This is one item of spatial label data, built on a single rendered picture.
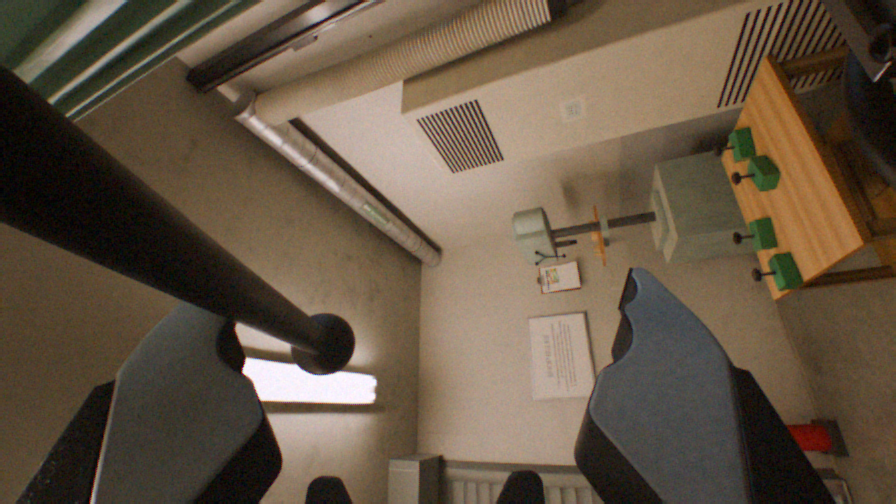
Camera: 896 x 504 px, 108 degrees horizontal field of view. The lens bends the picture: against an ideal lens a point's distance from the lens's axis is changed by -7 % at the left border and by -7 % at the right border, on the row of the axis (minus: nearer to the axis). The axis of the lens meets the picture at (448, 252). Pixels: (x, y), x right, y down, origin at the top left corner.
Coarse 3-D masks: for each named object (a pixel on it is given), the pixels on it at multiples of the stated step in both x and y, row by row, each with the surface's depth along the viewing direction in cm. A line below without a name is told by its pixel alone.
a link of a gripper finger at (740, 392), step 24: (744, 384) 7; (744, 408) 7; (768, 408) 6; (744, 432) 6; (768, 432) 6; (768, 456) 6; (792, 456) 6; (768, 480) 5; (792, 480) 5; (816, 480) 5
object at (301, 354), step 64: (0, 64) 3; (0, 128) 3; (64, 128) 4; (0, 192) 3; (64, 192) 4; (128, 192) 5; (128, 256) 5; (192, 256) 6; (256, 320) 10; (320, 320) 19
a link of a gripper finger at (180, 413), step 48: (192, 336) 8; (144, 384) 7; (192, 384) 7; (240, 384) 7; (144, 432) 6; (192, 432) 6; (240, 432) 6; (96, 480) 5; (144, 480) 5; (192, 480) 5; (240, 480) 6
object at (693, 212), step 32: (672, 160) 197; (704, 160) 190; (672, 192) 191; (704, 192) 184; (512, 224) 226; (544, 224) 206; (608, 224) 217; (672, 224) 188; (704, 224) 179; (736, 224) 173; (544, 256) 240; (672, 256) 206; (704, 256) 206
